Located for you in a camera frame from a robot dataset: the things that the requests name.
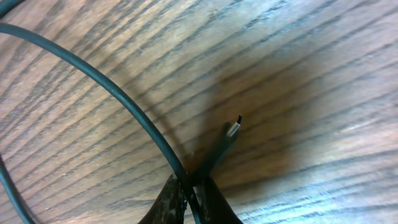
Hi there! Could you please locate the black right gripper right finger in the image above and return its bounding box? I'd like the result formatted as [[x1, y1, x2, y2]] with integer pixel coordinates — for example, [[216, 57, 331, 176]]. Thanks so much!
[[195, 177, 243, 224]]

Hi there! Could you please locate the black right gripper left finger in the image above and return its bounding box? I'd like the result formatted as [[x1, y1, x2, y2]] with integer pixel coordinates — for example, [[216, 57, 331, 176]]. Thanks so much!
[[139, 174, 186, 224]]

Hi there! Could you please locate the black USB cable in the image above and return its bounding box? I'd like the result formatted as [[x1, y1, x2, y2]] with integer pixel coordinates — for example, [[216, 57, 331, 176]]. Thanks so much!
[[0, 0, 243, 224]]

